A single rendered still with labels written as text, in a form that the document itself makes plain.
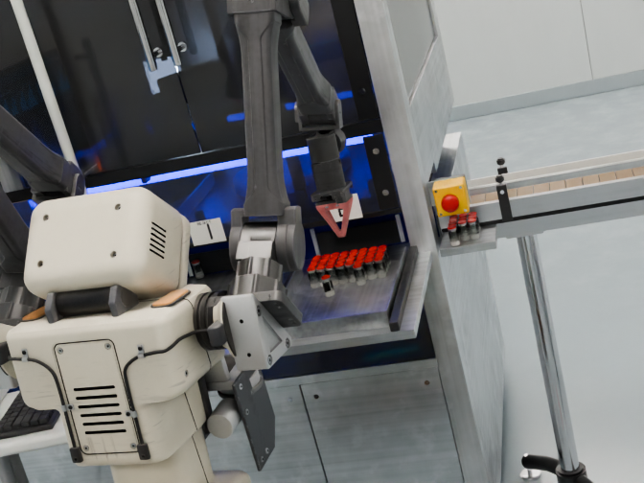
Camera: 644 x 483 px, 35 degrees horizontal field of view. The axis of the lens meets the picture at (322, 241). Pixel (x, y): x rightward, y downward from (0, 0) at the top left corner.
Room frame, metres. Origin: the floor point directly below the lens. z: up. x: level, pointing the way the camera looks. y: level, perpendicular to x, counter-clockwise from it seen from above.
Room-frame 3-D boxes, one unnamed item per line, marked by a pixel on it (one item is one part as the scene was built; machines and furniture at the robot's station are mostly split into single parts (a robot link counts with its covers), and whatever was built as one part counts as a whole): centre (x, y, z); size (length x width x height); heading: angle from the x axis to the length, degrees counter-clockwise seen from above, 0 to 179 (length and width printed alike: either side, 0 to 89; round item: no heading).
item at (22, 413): (2.14, 0.69, 0.82); 0.40 x 0.14 x 0.02; 173
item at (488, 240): (2.23, -0.34, 0.87); 0.14 x 0.13 x 0.02; 164
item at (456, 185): (2.19, -0.31, 0.99); 0.08 x 0.07 x 0.07; 164
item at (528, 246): (2.29, -0.49, 0.46); 0.09 x 0.09 x 0.77; 74
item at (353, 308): (2.04, -0.01, 0.90); 0.34 x 0.26 x 0.04; 164
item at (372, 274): (2.12, -0.04, 0.90); 0.18 x 0.02 x 0.05; 74
